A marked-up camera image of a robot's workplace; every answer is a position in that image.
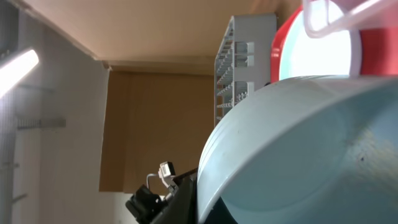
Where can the light blue bowl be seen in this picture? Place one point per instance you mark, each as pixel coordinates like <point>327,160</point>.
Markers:
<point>318,149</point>

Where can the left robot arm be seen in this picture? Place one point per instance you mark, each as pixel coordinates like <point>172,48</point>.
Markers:
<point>177,207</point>

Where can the grey dishwasher rack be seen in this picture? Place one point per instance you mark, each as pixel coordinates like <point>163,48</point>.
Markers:
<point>243,61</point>

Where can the large light blue plate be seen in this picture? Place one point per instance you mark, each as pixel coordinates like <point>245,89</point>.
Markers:
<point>339,53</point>

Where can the clear plastic bin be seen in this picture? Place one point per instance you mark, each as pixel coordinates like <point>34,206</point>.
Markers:
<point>324,17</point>

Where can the red plastic tray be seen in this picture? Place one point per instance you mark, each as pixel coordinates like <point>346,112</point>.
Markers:
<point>379,49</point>

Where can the ceiling light tube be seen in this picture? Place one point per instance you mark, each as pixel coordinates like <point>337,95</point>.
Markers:
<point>16,67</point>

